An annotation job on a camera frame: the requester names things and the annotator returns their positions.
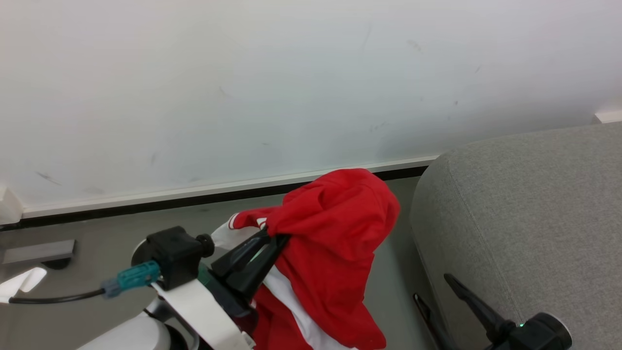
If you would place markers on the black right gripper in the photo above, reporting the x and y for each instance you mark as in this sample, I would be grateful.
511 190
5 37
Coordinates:
539 335

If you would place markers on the white and green left gripper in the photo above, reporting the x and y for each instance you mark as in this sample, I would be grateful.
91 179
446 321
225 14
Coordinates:
209 311

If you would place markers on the red and white garment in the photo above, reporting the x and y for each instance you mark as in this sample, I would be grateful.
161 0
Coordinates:
335 243

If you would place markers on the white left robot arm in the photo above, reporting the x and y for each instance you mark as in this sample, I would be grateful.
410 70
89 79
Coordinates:
131 335

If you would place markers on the white and black baseboard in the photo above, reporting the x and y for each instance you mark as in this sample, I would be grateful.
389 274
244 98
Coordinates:
194 193

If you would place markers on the grey fabric sofa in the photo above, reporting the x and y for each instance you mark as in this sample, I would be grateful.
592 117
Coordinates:
529 218

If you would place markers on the white ledge piece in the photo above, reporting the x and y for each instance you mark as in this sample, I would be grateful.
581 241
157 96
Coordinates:
610 116

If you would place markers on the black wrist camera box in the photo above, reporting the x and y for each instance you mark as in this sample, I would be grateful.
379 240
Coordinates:
177 255

